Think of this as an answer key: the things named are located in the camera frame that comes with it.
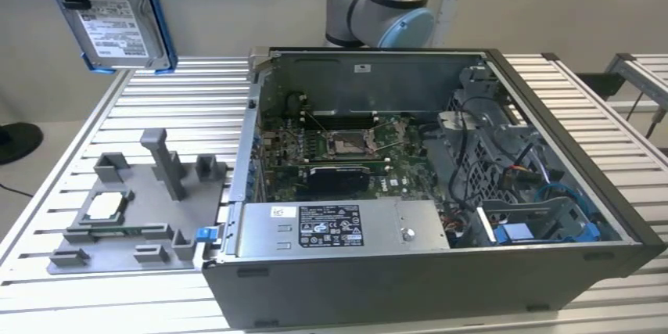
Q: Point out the hard disk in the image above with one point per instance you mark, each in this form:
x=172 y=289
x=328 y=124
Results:
x=115 y=17

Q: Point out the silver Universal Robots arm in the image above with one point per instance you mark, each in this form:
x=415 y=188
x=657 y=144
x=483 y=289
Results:
x=391 y=1

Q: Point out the grey metal disk bay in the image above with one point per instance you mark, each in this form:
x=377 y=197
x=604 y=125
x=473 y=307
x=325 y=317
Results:
x=480 y=162

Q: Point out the black round stand base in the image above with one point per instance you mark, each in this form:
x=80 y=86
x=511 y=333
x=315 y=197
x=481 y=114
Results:
x=17 y=142

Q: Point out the silver CPU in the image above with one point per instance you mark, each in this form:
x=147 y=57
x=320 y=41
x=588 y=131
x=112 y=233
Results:
x=107 y=205

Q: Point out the grey parts rack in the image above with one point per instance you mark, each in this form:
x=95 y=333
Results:
x=151 y=212

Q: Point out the green RAM stick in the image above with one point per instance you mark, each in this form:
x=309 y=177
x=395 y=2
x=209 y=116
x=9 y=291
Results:
x=128 y=229

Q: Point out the CPU socket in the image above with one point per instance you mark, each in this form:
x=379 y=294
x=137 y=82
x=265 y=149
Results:
x=348 y=143

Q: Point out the blue case latch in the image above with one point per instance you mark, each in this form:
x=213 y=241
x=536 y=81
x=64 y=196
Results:
x=204 y=233

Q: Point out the black graphics card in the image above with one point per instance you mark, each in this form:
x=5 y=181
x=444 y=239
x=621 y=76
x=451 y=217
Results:
x=337 y=182

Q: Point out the grey power supply with label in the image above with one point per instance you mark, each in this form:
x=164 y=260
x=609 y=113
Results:
x=260 y=228

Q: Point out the thin metal locking lever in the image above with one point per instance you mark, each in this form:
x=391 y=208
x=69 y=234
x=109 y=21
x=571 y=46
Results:
x=391 y=136

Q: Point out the green motherboard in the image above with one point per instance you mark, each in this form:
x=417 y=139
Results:
x=407 y=177

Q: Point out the open black PC case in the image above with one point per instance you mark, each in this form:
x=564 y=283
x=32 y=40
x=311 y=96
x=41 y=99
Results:
x=396 y=287

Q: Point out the blue carrier in bay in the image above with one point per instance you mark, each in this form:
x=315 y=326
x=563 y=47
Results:
x=513 y=234

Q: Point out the neighbouring slatted metal table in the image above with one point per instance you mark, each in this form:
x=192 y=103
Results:
x=641 y=72

